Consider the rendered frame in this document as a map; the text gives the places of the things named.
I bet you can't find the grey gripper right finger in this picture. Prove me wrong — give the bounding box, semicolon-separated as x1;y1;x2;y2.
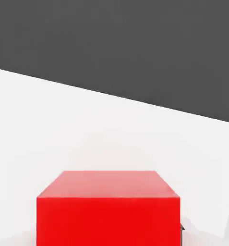
180;216;225;246

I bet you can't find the small red cube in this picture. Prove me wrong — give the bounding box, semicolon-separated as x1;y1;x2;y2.
36;170;181;246

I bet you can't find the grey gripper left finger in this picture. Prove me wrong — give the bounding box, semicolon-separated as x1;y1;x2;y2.
15;223;37;246

